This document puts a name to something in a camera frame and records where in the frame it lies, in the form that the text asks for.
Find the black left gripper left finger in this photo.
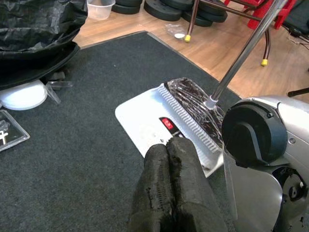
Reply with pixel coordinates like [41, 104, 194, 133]
[127, 144, 175, 232]

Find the black fabric bag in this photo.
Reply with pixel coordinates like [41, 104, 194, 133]
[282, 8, 309, 31]

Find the black rubbish bag bin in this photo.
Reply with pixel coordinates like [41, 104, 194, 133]
[0, 0, 88, 91]

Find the white round lid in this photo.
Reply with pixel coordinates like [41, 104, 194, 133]
[0, 79, 47, 111]

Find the black weight plate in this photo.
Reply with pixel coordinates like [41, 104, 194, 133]
[144, 0, 183, 22]
[182, 7, 229, 27]
[111, 0, 143, 15]

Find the black floor mat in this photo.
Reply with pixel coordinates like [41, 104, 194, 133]
[0, 30, 242, 232]

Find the red plastic stool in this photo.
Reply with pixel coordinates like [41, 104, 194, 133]
[223, 0, 298, 30]

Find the steel broom white handle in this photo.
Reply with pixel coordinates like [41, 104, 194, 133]
[166, 0, 287, 149]

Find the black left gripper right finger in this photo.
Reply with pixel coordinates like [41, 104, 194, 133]
[166, 137, 229, 232]

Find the clear plastic tub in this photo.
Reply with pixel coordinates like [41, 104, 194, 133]
[86, 0, 116, 21]

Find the black metal rod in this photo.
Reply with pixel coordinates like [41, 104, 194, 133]
[287, 87, 309, 98]

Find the white plastic dustpan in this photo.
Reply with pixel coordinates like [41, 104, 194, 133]
[114, 82, 225, 179]

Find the small clear bag white disc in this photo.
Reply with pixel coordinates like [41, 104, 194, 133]
[165, 23, 187, 40]

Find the clear blister pack black card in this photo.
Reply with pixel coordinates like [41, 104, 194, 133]
[0, 109, 31, 152]

